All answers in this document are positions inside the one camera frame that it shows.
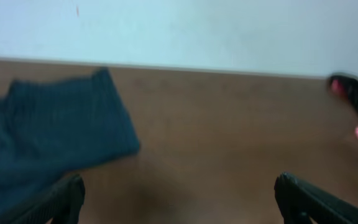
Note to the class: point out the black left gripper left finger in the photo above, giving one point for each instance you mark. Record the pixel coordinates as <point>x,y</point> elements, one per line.
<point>60,204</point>

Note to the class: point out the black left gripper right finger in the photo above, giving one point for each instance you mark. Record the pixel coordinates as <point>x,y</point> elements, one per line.
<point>300,202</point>

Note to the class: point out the folded dark blue shorts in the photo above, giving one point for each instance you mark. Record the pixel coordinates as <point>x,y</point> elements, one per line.
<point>49,129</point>

